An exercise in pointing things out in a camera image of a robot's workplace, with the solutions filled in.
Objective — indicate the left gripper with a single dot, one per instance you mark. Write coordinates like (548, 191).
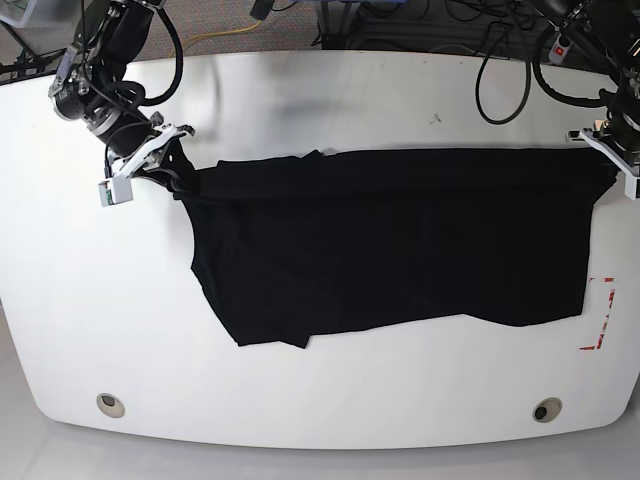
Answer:
(601, 138)

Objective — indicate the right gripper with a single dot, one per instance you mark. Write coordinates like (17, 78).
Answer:
(149, 150)

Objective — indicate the black T-shirt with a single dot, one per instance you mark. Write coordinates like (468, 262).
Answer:
(289, 248)

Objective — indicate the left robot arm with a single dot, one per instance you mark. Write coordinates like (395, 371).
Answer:
(606, 34)

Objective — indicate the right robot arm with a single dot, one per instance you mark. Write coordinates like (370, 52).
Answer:
(90, 85)

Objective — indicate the white power strip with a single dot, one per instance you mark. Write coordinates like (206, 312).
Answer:
(560, 49)

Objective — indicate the red tape rectangle marking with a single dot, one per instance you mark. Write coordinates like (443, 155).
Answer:
(598, 305)

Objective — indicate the black tripod stand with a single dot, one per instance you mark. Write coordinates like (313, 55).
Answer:
(28, 64)

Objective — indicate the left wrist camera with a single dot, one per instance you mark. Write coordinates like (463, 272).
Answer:
(632, 186)

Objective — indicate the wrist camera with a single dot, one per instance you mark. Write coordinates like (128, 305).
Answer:
(632, 186)
(115, 190)

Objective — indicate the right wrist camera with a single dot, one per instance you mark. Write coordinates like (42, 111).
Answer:
(115, 190)

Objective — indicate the left table cable grommet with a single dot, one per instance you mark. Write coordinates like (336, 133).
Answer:
(110, 405)

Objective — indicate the table cable grommet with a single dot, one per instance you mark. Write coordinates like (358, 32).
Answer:
(110, 405)
(547, 410)

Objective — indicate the right table cable grommet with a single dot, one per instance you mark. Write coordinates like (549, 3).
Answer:
(547, 410)

